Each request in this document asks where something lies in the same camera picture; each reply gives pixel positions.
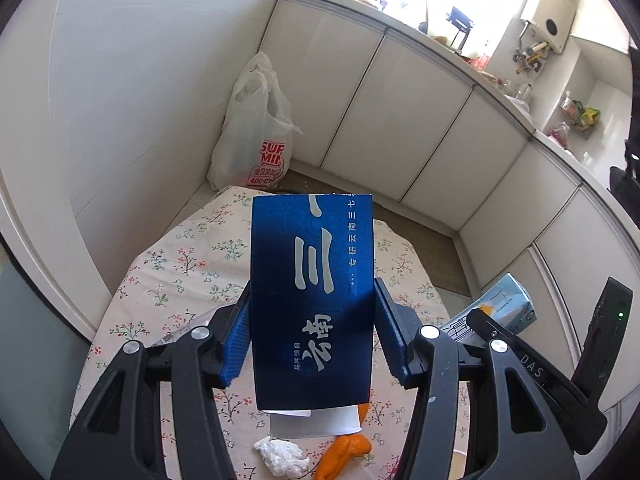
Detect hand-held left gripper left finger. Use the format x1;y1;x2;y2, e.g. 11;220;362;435
50;280;252;480

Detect light blue drink carton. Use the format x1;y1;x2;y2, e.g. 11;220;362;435
440;272;538;346

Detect green snack packet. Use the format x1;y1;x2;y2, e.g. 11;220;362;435
561;99;586;127

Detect blue rack on black stand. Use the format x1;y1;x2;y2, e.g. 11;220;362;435
447;6;475;51

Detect dark blue cardboard box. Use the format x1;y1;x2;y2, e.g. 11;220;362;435
250;192;376;408

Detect white kitchen countertop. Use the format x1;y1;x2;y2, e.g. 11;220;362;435
280;0;640;196

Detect white kitchen base cabinet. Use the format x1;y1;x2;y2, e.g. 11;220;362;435
457;132;640;341
272;0;536;233

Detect floral tablecloth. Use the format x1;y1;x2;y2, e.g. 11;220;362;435
70;185;451;480

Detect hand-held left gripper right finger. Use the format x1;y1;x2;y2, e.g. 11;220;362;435
374;277;581;480

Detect white water heater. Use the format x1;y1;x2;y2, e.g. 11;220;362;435
520;0;578;55

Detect light brown floor mat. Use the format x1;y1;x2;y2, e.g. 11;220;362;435
285;167;401;211

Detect orange peel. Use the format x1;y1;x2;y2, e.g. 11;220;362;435
312;434;373;480

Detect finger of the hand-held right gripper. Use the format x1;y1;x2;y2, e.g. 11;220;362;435
467;309;577;402

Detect water heater pipes and valves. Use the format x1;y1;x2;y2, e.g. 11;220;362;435
512;40;551;76

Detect dark brown floor mat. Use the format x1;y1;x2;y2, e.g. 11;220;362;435
372;205;473;298

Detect crumpled white tissue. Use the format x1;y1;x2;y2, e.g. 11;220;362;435
252;436;311;478

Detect white plastic shopping bag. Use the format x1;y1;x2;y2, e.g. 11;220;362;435
207;51;305;192

